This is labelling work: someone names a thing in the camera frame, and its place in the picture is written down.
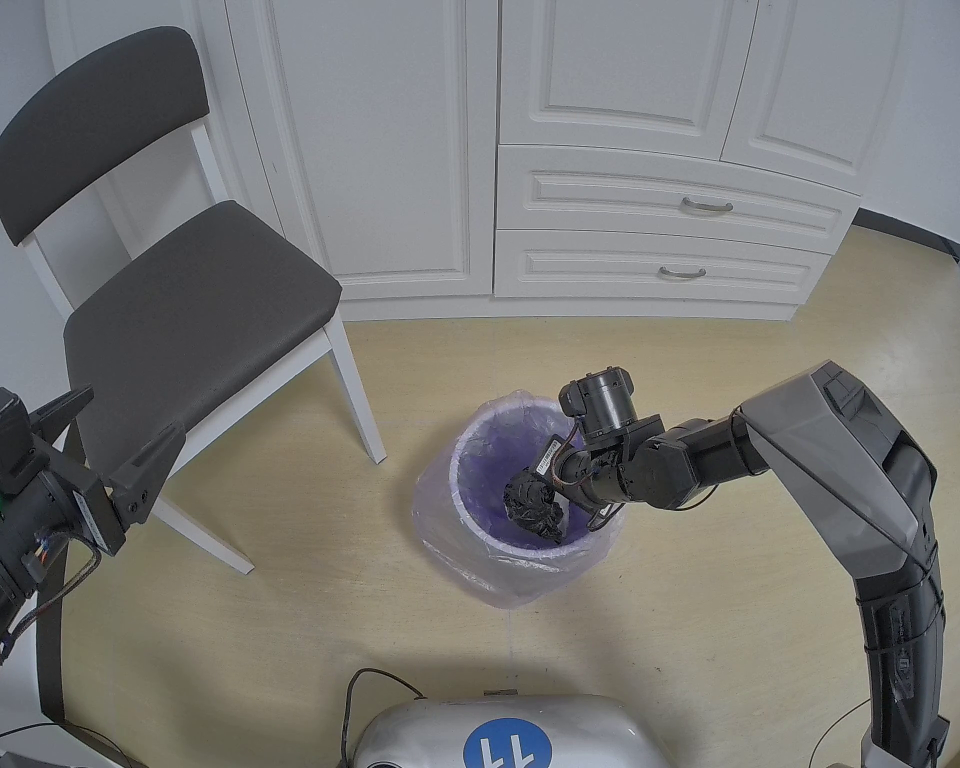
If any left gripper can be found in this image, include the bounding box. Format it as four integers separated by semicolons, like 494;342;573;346
0;386;186;580

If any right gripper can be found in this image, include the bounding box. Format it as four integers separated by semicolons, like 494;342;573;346
534;431;575;489

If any black plastic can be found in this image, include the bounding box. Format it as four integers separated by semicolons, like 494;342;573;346
502;471;569;545

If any purple plastic bag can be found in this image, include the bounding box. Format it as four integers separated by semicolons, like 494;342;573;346
411;388;627;610

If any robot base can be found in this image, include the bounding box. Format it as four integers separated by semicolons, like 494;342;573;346
360;693;672;768

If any white trash bin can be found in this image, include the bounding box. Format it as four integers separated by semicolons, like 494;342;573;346
448;401;625;594

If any dark grey white chair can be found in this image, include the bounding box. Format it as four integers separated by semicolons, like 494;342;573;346
0;26;387;575

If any white wardrobe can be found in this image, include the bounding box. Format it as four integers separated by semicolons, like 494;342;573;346
45;0;909;324

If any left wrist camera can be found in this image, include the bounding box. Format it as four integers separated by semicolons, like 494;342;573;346
0;388;37;500

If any black cable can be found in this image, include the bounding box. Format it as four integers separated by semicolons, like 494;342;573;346
341;667;429;762
813;701;875;768
0;720;129;768

